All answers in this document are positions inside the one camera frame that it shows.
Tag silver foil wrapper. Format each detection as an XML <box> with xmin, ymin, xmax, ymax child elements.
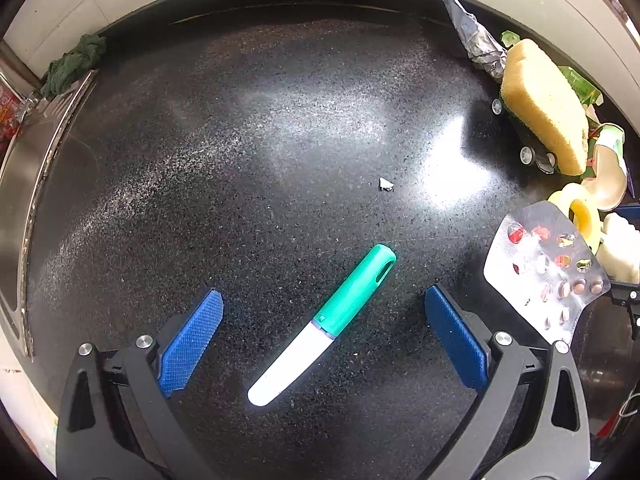
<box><xmin>442</xmin><ymin>0</ymin><xmax>506</xmax><ymax>82</ymax></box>

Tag small white paper scrap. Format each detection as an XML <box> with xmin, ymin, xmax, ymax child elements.
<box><xmin>378</xmin><ymin>177</ymin><xmax>394</xmax><ymax>192</ymax></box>

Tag white crumpled paper cup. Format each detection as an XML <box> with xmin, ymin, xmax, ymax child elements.
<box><xmin>580</xmin><ymin>122</ymin><xmax>628</xmax><ymax>211</ymax></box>

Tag black toy car chassis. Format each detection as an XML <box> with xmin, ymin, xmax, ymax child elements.
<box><xmin>491</xmin><ymin>98</ymin><xmax>556</xmax><ymax>174</ymax></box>

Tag yellow sponge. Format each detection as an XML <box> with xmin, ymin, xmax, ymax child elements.
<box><xmin>500</xmin><ymin>38</ymin><xmax>588</xmax><ymax>177</ymax></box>

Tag green torn carton box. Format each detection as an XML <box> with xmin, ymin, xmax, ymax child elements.
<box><xmin>500</xmin><ymin>30</ymin><xmax>604</xmax><ymax>106</ymax></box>

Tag stainless steel sink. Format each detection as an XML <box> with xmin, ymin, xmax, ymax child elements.
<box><xmin>1</xmin><ymin>70</ymin><xmax>96</xmax><ymax>359</ymax></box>

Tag dark green cloth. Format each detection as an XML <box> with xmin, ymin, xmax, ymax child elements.
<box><xmin>41</xmin><ymin>34</ymin><xmax>106</xmax><ymax>100</ymax></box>

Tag green and white marker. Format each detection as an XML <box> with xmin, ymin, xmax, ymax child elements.
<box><xmin>247</xmin><ymin>244</ymin><xmax>396</xmax><ymax>408</ymax></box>

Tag silver pill blister pack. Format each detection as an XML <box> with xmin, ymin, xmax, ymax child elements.
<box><xmin>484</xmin><ymin>200</ymin><xmax>611</xmax><ymax>344</ymax></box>

